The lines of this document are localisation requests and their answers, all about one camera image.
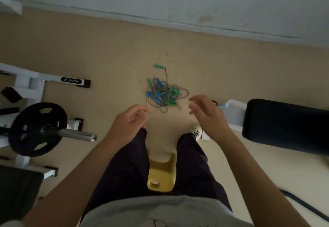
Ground person's right hand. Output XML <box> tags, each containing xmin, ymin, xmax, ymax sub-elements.
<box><xmin>189</xmin><ymin>95</ymin><xmax>232</xmax><ymax>143</ymax></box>

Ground black flat mat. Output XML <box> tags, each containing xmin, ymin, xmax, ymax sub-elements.
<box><xmin>0</xmin><ymin>165</ymin><xmax>45</xmax><ymax>221</ymax></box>

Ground pile of green blue clip cables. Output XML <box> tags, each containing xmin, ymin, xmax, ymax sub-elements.
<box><xmin>145</xmin><ymin>64</ymin><xmax>190</xmax><ymax>114</ymax></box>

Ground silver barbell bar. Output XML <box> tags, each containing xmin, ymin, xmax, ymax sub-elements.
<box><xmin>41</xmin><ymin>125</ymin><xmax>98</xmax><ymax>142</ymax></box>

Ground person's left forearm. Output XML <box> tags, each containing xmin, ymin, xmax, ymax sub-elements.
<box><xmin>20</xmin><ymin>132</ymin><xmax>121</xmax><ymax>227</ymax></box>

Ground white shoe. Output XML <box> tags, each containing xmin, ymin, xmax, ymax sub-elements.
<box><xmin>190</xmin><ymin>124</ymin><xmax>204</xmax><ymax>141</ymax></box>

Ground person's right forearm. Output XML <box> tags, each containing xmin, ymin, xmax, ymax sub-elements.
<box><xmin>215</xmin><ymin>129</ymin><xmax>312</xmax><ymax>227</ymax></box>

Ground dark trousers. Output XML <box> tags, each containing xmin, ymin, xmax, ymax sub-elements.
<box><xmin>82</xmin><ymin>128</ymin><xmax>233</xmax><ymax>220</ymax></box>

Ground white weight rack frame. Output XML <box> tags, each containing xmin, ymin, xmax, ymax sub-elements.
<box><xmin>0</xmin><ymin>62</ymin><xmax>91</xmax><ymax>181</ymax></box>

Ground person's left hand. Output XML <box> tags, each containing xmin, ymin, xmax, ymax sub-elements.
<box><xmin>111</xmin><ymin>105</ymin><xmax>150</xmax><ymax>148</ymax></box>

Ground yellow plastic stool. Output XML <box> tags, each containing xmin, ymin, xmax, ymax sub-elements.
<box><xmin>147</xmin><ymin>149</ymin><xmax>177</xmax><ymax>192</ymax></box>

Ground black floor cable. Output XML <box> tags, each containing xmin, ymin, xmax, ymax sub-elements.
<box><xmin>279</xmin><ymin>189</ymin><xmax>329</xmax><ymax>223</ymax></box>

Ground black bench pad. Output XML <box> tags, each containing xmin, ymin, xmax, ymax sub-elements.
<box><xmin>242</xmin><ymin>98</ymin><xmax>329</xmax><ymax>157</ymax></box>

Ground grey shirt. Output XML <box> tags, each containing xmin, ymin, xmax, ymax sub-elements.
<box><xmin>79</xmin><ymin>195</ymin><xmax>255</xmax><ymax>227</ymax></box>

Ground black rack pad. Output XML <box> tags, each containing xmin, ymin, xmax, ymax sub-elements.
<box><xmin>1</xmin><ymin>86</ymin><xmax>23</xmax><ymax>104</ymax></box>

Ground black weight plate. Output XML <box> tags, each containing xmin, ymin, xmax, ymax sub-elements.
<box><xmin>9</xmin><ymin>102</ymin><xmax>68</xmax><ymax>157</ymax></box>

